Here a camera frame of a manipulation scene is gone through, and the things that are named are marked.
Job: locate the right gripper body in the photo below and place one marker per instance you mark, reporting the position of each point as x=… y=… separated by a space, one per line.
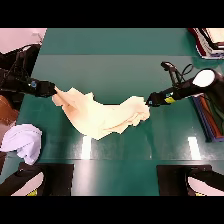
x=156 y=99

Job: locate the cream shirt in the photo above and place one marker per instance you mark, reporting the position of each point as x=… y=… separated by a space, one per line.
x=100 y=116

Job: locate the brown garment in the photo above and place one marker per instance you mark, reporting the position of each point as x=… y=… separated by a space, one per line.
x=6 y=115

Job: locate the dark red garment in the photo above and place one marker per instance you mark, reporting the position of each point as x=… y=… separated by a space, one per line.
x=197 y=41

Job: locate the pink garment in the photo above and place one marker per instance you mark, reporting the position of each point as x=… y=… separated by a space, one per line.
x=18 y=38

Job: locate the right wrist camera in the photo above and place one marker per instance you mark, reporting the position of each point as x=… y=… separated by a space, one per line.
x=170 y=70

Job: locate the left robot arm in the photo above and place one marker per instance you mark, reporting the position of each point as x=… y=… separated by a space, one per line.
x=16 y=83

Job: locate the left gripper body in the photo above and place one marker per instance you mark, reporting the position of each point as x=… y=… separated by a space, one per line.
x=45 y=89

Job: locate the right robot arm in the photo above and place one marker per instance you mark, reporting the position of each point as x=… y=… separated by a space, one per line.
x=203 y=80

